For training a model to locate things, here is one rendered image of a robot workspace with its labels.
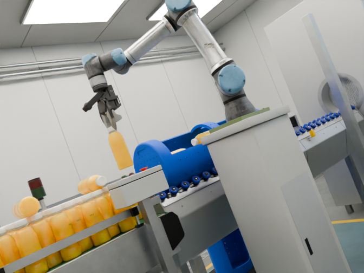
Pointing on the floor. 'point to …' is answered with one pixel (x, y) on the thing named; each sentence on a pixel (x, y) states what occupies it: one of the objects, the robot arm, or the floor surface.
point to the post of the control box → (157, 236)
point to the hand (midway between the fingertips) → (111, 128)
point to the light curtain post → (335, 85)
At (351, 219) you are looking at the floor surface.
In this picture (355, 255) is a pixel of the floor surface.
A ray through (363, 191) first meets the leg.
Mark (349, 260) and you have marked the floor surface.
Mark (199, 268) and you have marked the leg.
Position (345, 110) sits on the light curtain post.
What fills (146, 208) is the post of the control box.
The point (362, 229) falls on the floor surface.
